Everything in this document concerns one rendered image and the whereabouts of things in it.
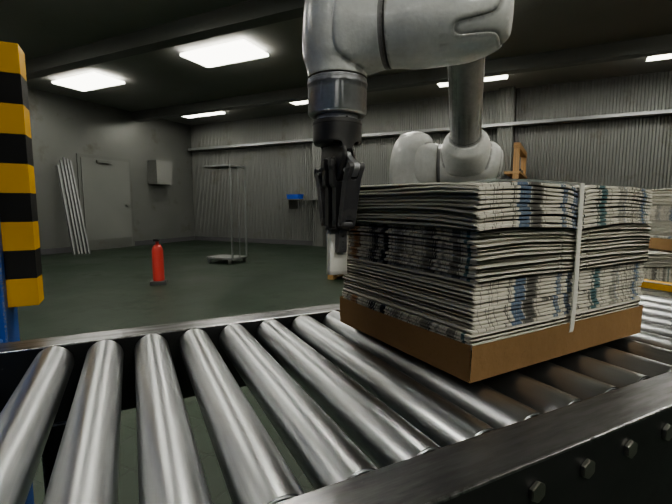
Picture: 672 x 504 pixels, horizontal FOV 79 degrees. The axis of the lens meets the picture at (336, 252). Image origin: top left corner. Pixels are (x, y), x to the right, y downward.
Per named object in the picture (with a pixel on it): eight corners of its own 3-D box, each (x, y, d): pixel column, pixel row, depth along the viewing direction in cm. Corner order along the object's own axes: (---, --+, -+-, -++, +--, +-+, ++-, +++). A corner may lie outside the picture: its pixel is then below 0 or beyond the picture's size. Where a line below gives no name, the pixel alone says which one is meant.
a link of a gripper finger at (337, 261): (345, 229, 65) (347, 230, 64) (345, 273, 66) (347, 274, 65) (328, 230, 64) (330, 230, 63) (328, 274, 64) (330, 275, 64)
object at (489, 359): (411, 309, 78) (411, 287, 77) (557, 358, 53) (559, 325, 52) (338, 321, 70) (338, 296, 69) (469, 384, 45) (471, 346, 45)
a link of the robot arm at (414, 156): (393, 192, 166) (394, 137, 164) (439, 192, 161) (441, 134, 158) (385, 191, 151) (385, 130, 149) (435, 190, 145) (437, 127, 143)
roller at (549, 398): (344, 321, 83) (361, 334, 85) (564, 439, 41) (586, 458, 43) (358, 301, 84) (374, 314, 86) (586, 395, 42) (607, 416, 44)
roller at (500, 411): (314, 327, 80) (334, 338, 82) (518, 460, 38) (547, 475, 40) (327, 304, 81) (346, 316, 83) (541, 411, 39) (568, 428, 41)
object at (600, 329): (490, 297, 88) (491, 277, 88) (641, 332, 64) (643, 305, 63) (435, 306, 81) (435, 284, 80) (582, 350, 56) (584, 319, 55)
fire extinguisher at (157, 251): (157, 286, 516) (155, 239, 509) (143, 284, 527) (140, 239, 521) (173, 283, 538) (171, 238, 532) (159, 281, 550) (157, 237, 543)
